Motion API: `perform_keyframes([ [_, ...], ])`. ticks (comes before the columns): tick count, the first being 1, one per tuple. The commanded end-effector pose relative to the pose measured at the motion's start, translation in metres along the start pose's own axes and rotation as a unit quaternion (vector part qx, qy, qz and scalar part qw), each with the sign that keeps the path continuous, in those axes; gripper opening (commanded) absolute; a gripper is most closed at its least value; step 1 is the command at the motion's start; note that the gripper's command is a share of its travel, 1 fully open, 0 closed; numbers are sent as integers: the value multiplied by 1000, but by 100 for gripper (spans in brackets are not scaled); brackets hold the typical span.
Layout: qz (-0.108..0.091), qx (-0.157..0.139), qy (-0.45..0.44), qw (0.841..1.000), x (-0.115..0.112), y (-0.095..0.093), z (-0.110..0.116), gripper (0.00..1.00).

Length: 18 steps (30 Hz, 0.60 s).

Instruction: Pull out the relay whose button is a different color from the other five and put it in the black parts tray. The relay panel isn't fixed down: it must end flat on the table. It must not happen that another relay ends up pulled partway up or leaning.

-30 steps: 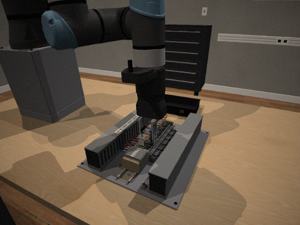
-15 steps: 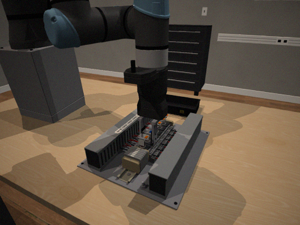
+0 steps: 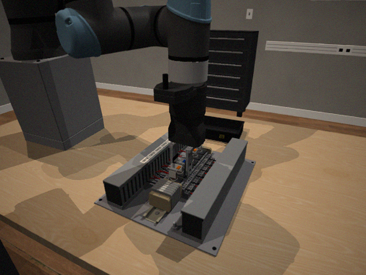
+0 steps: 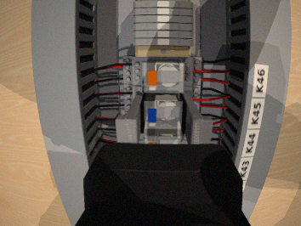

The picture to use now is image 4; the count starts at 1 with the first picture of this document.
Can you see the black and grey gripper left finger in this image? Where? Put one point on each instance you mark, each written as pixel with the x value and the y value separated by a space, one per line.
pixel 130 126

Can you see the grey relay panel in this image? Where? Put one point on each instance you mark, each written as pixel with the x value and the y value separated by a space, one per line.
pixel 70 39

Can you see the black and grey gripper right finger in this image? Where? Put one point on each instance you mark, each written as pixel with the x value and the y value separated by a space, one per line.
pixel 197 128

